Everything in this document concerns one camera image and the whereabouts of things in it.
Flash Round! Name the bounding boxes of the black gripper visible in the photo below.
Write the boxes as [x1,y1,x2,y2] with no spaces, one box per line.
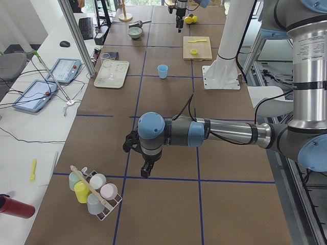
[141,146,162,178]
[176,8,186,32]

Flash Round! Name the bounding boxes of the yellow lemon slices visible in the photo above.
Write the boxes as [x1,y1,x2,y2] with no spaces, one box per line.
[190,48,198,56]

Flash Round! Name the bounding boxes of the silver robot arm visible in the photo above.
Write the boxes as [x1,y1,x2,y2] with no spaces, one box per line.
[137,1,326,178]

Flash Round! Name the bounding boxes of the yellow lemon left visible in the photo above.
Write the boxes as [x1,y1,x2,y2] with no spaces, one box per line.
[184,16,193,25]

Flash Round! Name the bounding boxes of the yellow lemon upper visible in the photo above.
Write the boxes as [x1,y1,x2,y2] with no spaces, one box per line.
[192,15,198,23]

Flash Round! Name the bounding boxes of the pink cup in rack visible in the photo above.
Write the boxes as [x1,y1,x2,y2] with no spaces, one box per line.
[100,183,118,201]

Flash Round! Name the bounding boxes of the white cup in rack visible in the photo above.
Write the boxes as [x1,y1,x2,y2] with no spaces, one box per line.
[89,173,106,190]

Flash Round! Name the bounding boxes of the light blue cup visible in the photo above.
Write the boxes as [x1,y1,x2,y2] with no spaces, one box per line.
[157,64,169,79]

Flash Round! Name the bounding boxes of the wooden cup tree stand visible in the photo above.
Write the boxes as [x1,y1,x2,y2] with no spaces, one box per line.
[119,0,133,22]

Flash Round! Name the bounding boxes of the grey cup in rack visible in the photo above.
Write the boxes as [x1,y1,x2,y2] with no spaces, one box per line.
[87,193,104,215]

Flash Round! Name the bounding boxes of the yellow cup in rack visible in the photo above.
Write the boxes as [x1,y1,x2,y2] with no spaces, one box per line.
[74,181,91,204]

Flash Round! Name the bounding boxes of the green cup in rack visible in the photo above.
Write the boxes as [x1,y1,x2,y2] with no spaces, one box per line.
[68,171,80,191]

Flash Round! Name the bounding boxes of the yellow plastic knife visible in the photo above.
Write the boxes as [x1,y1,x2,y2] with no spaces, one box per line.
[188,39,207,43]

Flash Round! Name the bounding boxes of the steel ice scoop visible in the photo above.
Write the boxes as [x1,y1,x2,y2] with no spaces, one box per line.
[129,20,152,28]

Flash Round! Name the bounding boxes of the bamboo cutting board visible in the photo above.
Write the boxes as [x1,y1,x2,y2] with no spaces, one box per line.
[183,36,213,61]

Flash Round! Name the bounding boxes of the green bowl of ice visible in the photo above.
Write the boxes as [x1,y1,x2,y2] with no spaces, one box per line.
[127,27,143,39]

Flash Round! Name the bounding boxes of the clear wine glass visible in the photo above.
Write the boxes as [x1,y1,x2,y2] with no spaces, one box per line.
[100,53,115,81]

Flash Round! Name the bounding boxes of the cream bear tray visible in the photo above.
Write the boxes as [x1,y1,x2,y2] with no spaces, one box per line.
[94,60,129,89]

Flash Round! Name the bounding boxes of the black keyboard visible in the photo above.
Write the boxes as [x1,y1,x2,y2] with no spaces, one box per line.
[78,17,94,40]

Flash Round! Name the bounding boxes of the small yellow plastic tool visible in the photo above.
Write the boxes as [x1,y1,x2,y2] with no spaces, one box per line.
[30,159,37,182]

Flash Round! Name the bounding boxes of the black computer mouse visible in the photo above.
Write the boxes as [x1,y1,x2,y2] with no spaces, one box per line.
[59,41,71,47]

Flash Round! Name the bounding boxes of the far blue teach pendant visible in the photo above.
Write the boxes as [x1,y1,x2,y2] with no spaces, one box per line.
[51,58,81,84]

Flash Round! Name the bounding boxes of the blue teach pendant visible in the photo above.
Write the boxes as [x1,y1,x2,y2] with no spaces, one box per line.
[51,58,81,84]
[13,80,58,113]

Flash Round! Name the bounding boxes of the white chair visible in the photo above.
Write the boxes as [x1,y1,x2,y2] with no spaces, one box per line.
[247,86,293,117]

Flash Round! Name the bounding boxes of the near blue teach pendant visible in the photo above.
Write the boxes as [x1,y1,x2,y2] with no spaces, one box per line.
[13,80,58,113]

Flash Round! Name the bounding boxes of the red bottle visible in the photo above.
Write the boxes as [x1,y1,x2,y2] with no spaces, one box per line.
[1,194,35,219]

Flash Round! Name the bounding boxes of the white wire cup rack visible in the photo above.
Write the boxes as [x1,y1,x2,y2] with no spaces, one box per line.
[82,167,122,221]

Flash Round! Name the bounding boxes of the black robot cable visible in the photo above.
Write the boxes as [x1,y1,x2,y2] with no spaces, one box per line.
[176,93,294,145]

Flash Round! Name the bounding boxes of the aluminium frame post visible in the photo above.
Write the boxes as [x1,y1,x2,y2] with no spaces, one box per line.
[58,0,96,78]

